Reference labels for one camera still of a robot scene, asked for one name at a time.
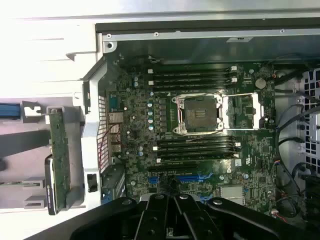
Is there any silver chipset heatsink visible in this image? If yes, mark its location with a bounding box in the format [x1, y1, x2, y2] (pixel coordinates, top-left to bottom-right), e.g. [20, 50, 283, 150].
[219, 186, 245, 205]

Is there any black RAM slot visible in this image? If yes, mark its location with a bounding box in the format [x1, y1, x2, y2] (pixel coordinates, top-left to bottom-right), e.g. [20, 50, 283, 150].
[156, 150, 242, 158]
[156, 137, 242, 146]
[147, 78, 238, 85]
[152, 144, 237, 152]
[152, 73, 232, 80]
[152, 84, 232, 91]
[147, 67, 238, 75]

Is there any red black twisted wire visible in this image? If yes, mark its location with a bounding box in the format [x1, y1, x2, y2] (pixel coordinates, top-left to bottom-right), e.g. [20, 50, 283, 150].
[97, 122, 121, 173]

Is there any long black expansion slot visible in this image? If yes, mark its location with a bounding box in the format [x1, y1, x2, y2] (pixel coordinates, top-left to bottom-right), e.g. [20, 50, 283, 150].
[147, 164, 199, 173]

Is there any perforated metal disk bay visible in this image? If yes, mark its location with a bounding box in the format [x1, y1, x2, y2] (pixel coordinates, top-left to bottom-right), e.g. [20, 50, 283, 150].
[298, 66, 320, 176]

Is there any hard disk with blue rails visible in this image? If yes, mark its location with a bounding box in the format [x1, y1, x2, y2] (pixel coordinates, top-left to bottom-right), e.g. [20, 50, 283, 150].
[0, 103, 20, 120]

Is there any CPU socket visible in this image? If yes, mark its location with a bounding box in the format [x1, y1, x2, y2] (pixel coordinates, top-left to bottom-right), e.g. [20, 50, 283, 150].
[171, 93, 224, 136]

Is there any thin metal locking lever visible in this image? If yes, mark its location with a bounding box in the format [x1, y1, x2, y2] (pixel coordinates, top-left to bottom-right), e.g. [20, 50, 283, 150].
[176, 96, 186, 128]

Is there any green motherboard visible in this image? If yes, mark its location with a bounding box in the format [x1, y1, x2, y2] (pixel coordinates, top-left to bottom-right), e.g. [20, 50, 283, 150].
[104, 59, 278, 217]

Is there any black fan shroud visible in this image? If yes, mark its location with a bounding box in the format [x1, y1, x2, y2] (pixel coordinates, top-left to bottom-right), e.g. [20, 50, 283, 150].
[305, 174, 320, 223]

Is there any blue expansion slot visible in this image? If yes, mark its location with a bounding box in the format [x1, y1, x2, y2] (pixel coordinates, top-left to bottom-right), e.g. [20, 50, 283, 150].
[148, 174, 214, 185]

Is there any dark grey PC case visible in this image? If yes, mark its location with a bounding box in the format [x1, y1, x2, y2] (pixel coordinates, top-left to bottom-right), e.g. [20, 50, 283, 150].
[81, 21, 320, 233]

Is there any grey parts rack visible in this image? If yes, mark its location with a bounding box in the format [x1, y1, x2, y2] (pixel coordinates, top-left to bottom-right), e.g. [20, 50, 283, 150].
[0, 97, 87, 213]

